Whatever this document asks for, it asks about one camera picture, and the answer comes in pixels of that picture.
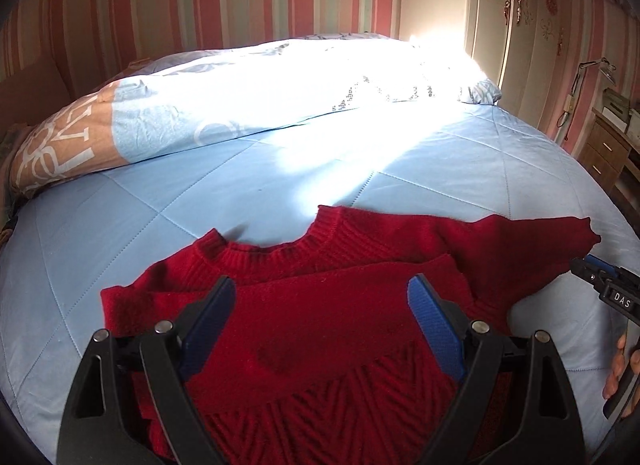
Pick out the pink padded headboard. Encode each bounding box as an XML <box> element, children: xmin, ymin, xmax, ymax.
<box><xmin>0</xmin><ymin>48</ymin><xmax>71</xmax><ymax>128</ymax></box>

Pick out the cream wardrobe with red ornaments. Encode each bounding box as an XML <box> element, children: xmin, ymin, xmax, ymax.
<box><xmin>465</xmin><ymin>0</ymin><xmax>596</xmax><ymax>146</ymax></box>

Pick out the brown pillow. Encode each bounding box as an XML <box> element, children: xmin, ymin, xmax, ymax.
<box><xmin>0</xmin><ymin>122</ymin><xmax>33</xmax><ymax>191</ymax></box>

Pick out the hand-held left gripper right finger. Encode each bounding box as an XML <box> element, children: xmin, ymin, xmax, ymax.
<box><xmin>407</xmin><ymin>273</ymin><xmax>586</xmax><ymax>465</ymax></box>

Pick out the wooden desk with drawers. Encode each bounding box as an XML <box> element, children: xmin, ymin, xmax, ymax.
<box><xmin>577</xmin><ymin>105</ymin><xmax>640</xmax><ymax>206</ymax></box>

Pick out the pale box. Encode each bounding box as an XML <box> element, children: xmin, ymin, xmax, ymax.
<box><xmin>602</xmin><ymin>89</ymin><xmax>640</xmax><ymax>141</ymax></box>

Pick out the light blue quilted bed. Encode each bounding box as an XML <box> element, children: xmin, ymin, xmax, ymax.
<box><xmin>0</xmin><ymin>102</ymin><xmax>640</xmax><ymax>465</ymax></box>

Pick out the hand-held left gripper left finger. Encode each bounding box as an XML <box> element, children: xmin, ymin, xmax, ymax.
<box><xmin>57</xmin><ymin>275</ymin><xmax>236</xmax><ymax>465</ymax></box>

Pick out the desk lamp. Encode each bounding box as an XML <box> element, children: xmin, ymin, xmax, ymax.
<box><xmin>574</xmin><ymin>58</ymin><xmax>619</xmax><ymax>113</ymax></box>

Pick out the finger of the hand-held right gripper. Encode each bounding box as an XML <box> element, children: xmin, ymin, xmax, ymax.
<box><xmin>571</xmin><ymin>253</ymin><xmax>620</xmax><ymax>290</ymax></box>

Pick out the printed light blue duvet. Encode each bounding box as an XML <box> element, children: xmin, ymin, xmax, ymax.
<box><xmin>10</xmin><ymin>32</ymin><xmax>503</xmax><ymax>196</ymax></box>

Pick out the red knitted sweater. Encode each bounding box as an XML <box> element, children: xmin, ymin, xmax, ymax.
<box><xmin>100</xmin><ymin>204</ymin><xmax>602</xmax><ymax>465</ymax></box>

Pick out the person's right hand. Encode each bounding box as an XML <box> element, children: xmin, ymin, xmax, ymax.
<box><xmin>602</xmin><ymin>334</ymin><xmax>640</xmax><ymax>400</ymax></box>

